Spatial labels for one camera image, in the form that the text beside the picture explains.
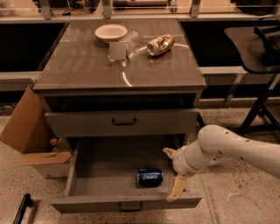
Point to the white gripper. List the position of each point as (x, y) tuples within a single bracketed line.
[(180, 162)]

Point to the blue pepsi can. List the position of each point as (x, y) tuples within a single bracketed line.
[(153, 177)]

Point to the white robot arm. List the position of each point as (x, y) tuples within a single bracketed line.
[(214, 145)]

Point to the open grey middle drawer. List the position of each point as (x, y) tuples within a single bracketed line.
[(103, 176)]

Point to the grey drawer cabinet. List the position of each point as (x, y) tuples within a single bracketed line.
[(79, 77)]

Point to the closed grey top drawer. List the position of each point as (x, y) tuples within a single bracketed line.
[(122, 123)]

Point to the gold crumpled can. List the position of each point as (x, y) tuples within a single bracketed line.
[(160, 45)]

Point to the small orange ball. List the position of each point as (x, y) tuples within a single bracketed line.
[(53, 142)]

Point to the clear plastic water bottle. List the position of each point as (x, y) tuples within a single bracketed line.
[(121, 49)]

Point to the black chair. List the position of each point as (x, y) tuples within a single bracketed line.
[(254, 47)]

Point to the white bowl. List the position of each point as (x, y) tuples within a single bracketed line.
[(110, 32)]

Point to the black bar on floor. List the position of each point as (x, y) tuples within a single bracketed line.
[(25, 203)]

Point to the open cardboard box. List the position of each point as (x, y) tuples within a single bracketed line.
[(29, 133)]

